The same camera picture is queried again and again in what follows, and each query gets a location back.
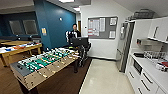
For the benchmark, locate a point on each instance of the black computer monitor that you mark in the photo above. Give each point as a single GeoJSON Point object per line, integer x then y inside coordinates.
{"type": "Point", "coordinates": [80, 42]}

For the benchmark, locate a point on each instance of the person in black top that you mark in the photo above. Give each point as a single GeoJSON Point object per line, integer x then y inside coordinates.
{"type": "Point", "coordinates": [74, 32]}

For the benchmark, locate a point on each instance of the large printed board sheet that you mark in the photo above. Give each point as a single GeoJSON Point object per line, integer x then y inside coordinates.
{"type": "Point", "coordinates": [94, 27]}

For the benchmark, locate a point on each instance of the tall white board sheet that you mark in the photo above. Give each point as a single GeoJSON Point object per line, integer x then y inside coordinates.
{"type": "Point", "coordinates": [102, 25]}

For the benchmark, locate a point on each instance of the small white board sheet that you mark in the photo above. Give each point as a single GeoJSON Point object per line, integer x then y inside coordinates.
{"type": "Point", "coordinates": [113, 21]}
{"type": "Point", "coordinates": [112, 34]}

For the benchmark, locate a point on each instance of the stainless steel refrigerator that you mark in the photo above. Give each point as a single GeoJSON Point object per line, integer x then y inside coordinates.
{"type": "Point", "coordinates": [125, 46]}

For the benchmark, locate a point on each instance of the yellow pillar sign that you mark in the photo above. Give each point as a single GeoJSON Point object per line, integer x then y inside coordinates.
{"type": "Point", "coordinates": [44, 31]}

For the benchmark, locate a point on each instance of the green foosball table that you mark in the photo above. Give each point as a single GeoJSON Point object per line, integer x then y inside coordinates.
{"type": "Point", "coordinates": [43, 65]}

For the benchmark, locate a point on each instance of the black built-in microwave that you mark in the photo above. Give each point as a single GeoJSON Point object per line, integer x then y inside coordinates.
{"type": "Point", "coordinates": [137, 66]}

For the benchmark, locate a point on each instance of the interior glass window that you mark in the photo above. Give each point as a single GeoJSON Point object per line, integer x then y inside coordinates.
{"type": "Point", "coordinates": [30, 27]}
{"type": "Point", "coordinates": [16, 27]}

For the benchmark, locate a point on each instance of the grey pile on refrigerator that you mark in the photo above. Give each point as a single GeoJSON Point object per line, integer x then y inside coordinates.
{"type": "Point", "coordinates": [143, 15]}

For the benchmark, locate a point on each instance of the white wide drawer unit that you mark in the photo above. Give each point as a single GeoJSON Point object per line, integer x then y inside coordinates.
{"type": "Point", "coordinates": [146, 81]}

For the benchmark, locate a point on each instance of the grey wall notice board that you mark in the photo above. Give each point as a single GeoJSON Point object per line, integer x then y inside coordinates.
{"type": "Point", "coordinates": [105, 35]}

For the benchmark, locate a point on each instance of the white two-door wall cabinet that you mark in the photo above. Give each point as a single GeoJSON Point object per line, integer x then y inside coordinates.
{"type": "Point", "coordinates": [160, 30]}

